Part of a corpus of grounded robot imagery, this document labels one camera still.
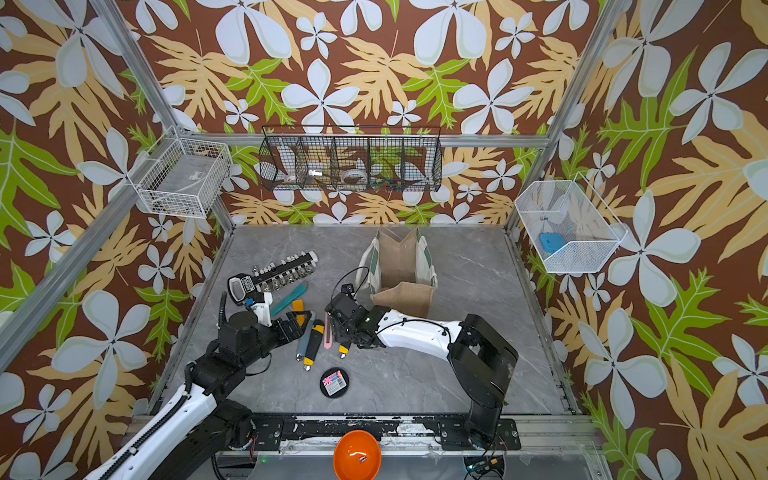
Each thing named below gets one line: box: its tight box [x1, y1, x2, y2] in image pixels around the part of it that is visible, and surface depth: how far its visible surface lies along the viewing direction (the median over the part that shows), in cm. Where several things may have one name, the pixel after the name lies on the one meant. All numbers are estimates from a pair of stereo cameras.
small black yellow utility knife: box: [338, 341, 352, 359], surface depth 90 cm
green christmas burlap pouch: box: [355, 227, 438, 319], surface depth 89 cm
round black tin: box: [319, 367, 350, 399], surface depth 82 cm
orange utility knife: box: [292, 299, 305, 327], surface depth 100 cm
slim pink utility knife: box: [324, 312, 333, 349], surface depth 92 cm
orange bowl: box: [334, 430, 382, 480], surface depth 70 cm
